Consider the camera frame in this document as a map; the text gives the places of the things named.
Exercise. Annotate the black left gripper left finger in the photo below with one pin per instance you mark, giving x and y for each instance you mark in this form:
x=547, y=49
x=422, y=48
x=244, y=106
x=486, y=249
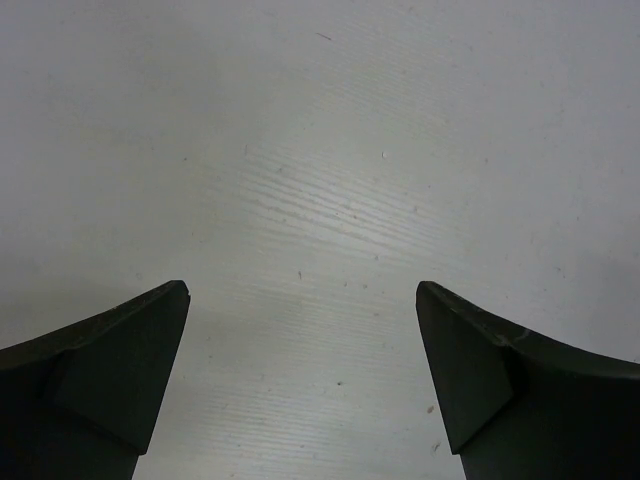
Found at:
x=82, y=402

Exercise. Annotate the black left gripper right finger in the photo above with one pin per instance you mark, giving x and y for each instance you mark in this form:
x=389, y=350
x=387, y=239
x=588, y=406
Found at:
x=517, y=404

